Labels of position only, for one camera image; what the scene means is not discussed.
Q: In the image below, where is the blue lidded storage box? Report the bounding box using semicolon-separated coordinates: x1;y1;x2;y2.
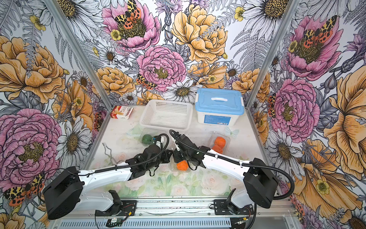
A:
195;88;245;126

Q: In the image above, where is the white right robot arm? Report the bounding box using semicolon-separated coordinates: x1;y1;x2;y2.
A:
170;131;279;215

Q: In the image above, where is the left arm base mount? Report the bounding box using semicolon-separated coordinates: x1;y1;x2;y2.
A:
95;190;137;217

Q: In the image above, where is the red and white carton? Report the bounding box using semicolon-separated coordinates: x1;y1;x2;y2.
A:
110;106;133;120

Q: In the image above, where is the orange toy fruit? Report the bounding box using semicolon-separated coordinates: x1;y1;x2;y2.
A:
211;145;223;154
176;160;188;171
214;136;226;148

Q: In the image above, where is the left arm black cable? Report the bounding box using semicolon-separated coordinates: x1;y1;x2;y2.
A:
85;133;170;177

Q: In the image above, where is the clear clamshell with green fruit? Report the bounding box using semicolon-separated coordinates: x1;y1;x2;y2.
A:
139;128;165;146

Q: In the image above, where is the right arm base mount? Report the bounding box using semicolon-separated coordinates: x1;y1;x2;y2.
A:
209;189;254;216

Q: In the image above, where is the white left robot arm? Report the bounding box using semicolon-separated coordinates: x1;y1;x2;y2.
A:
43;145;173;220

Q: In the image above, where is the green toy fruit left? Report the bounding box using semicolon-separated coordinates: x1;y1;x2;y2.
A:
141;134;153;145

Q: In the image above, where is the white perforated plastic basket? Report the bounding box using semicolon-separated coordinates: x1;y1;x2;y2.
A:
139;100;193;131

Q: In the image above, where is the aluminium front rail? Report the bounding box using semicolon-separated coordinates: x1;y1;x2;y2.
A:
48;197;301;229

